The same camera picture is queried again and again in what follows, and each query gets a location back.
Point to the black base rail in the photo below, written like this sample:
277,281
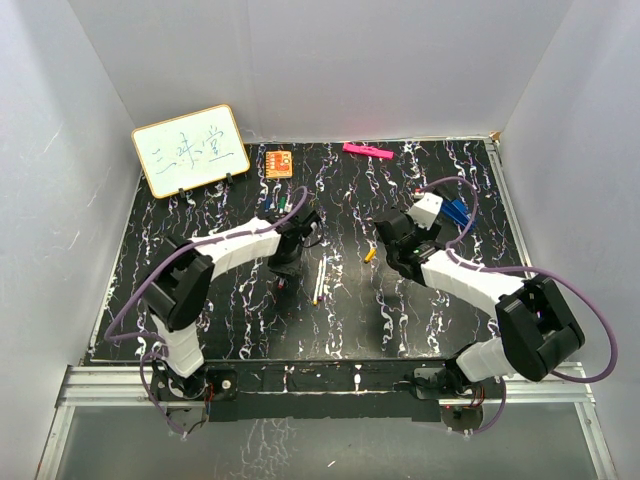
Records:
230,391

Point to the blue clamp tool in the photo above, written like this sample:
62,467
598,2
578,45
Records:
456,211

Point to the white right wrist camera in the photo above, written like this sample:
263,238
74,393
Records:
426,210

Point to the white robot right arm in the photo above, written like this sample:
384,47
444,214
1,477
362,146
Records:
537,329

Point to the aluminium frame rail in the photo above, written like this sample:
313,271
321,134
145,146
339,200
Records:
592,434

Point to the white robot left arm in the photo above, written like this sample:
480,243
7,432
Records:
177,296

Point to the small wooden-framed whiteboard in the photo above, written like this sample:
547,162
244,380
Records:
190,151

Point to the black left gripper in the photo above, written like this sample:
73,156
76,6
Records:
284,269

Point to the yellow pen cap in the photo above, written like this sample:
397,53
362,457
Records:
370,255

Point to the purple-tipped white pen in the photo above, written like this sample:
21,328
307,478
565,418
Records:
321,281

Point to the yellow-tipped white pen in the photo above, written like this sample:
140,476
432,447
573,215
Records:
318,282

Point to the pink plastic clip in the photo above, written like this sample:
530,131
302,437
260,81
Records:
367,151

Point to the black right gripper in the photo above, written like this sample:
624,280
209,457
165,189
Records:
425,235

